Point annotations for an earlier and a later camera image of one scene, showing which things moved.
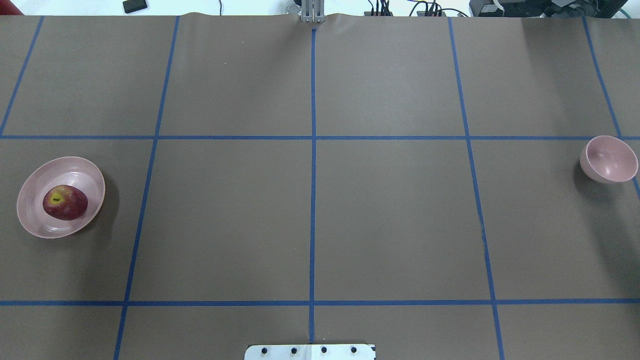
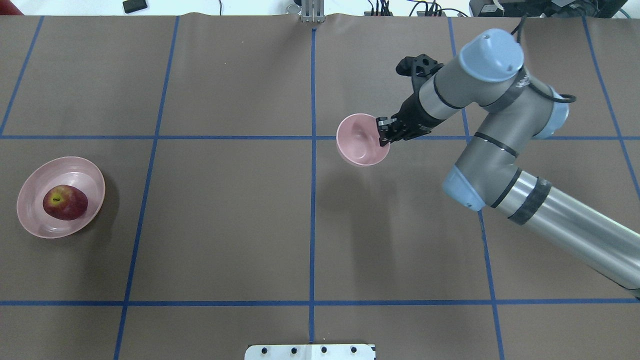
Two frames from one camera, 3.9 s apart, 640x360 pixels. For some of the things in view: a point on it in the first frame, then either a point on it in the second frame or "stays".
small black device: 130,6 stays
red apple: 65,202 stays
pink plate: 78,172 stays
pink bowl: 608,159 → 358,140
